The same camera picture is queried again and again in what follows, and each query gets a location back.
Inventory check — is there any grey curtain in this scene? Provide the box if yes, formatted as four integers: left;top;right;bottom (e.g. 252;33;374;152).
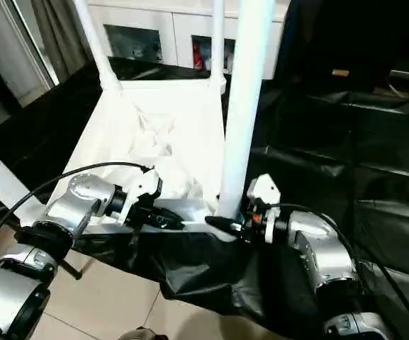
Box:
33;0;89;81

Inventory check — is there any glass door with grey frame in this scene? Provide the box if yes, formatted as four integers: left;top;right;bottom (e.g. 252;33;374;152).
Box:
0;0;60;111

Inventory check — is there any white plastic table top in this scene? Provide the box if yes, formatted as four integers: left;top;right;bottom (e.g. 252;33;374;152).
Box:
18;76;240;244

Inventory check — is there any black shiny mat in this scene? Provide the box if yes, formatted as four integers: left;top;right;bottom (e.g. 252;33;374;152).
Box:
0;55;409;327

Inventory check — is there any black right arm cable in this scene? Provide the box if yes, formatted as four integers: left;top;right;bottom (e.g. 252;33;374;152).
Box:
263;203;409;340

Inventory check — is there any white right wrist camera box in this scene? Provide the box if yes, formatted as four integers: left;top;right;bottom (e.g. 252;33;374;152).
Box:
245;172;283;244

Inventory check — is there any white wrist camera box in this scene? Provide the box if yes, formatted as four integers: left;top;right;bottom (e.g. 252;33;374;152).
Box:
245;172;283;244
113;168;164;227

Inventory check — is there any red bottle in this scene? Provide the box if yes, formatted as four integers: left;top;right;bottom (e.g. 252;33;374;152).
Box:
192;40;204;69

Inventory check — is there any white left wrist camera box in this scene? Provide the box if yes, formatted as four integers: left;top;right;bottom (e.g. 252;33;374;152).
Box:
113;168;164;227

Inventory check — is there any white glass-door cabinet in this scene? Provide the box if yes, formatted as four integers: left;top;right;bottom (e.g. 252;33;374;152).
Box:
86;0;287;81

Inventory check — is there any black robot foot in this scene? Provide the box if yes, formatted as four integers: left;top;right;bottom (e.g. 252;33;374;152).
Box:
120;327;167;340

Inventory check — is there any black table frame leg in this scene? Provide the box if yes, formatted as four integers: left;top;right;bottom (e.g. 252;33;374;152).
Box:
60;259;85;281

